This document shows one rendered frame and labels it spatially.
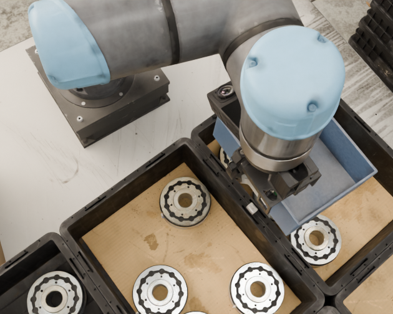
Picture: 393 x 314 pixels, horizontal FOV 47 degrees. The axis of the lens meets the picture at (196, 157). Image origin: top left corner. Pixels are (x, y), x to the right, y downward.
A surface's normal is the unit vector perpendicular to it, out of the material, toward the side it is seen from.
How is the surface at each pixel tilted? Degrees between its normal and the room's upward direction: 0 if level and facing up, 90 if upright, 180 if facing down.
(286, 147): 94
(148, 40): 51
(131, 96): 2
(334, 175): 2
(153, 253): 0
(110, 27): 31
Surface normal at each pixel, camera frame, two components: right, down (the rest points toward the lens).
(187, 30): 0.29, 0.48
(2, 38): 0.04, -0.36
